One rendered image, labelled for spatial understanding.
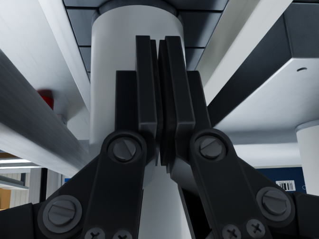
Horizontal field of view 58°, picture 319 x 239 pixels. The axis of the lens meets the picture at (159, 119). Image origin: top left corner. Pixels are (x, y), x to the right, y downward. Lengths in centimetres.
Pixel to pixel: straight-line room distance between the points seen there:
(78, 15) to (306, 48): 17
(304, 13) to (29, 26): 22
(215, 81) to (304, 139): 31
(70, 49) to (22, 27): 9
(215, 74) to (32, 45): 20
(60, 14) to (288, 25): 17
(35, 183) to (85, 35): 35
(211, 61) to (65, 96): 30
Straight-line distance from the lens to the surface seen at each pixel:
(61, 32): 19
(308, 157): 45
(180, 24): 16
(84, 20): 17
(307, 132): 45
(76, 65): 23
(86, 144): 46
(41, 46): 31
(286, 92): 31
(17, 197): 480
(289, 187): 65
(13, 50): 32
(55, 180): 49
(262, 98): 32
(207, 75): 16
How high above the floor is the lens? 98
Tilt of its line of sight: 16 degrees down
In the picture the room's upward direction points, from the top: 177 degrees clockwise
